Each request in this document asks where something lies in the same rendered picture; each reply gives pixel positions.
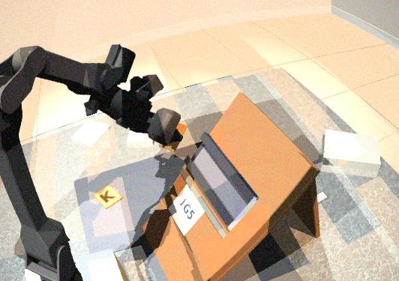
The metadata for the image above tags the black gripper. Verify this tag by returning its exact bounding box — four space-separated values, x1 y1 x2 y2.
111 92 183 146

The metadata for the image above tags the orange tile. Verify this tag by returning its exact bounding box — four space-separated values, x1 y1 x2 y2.
159 123 188 153
94 185 123 209

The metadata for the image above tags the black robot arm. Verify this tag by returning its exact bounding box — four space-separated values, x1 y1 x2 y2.
0 44 164 281

